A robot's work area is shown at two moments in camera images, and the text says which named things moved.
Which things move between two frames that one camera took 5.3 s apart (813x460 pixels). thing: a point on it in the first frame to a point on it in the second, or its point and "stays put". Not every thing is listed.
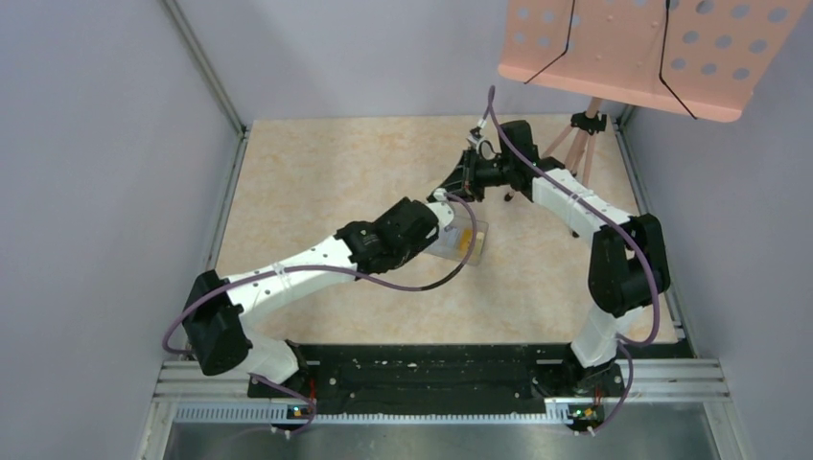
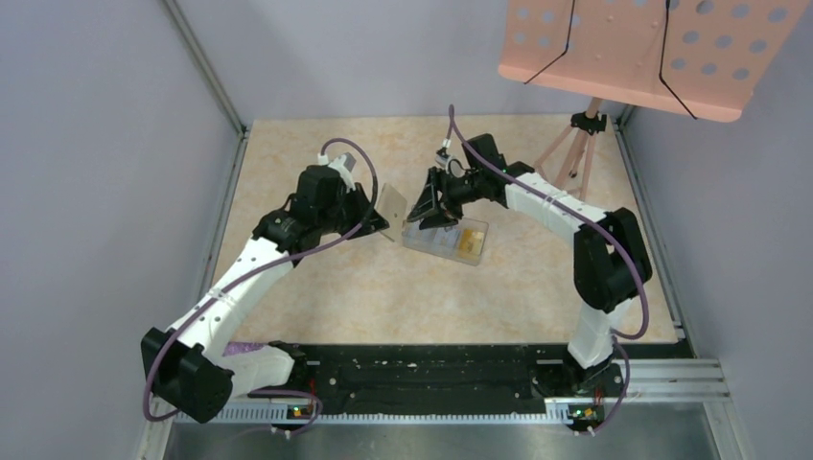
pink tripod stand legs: x=583 y=126 stays put
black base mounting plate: x=448 y=379 stays put
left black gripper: x=430 y=237 to x=366 y=215
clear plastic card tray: x=453 y=242 stays put
